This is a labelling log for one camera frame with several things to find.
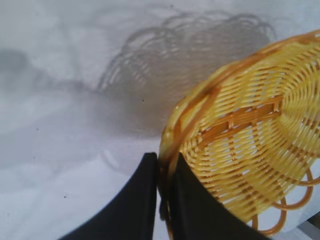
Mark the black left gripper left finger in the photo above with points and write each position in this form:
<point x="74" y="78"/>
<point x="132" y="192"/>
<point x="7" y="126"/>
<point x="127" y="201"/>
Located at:
<point x="130" y="212"/>

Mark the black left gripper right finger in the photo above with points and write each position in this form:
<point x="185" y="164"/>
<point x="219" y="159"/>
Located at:
<point x="195" y="212"/>

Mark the yellow woven plastic basket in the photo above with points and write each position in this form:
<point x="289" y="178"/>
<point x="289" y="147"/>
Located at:
<point x="250" y="137"/>

